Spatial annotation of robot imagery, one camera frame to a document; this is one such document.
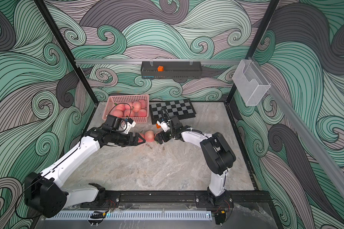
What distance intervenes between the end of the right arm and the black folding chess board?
236 mm

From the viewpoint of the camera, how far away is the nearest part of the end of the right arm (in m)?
0.70

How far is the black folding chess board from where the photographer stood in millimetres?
1090
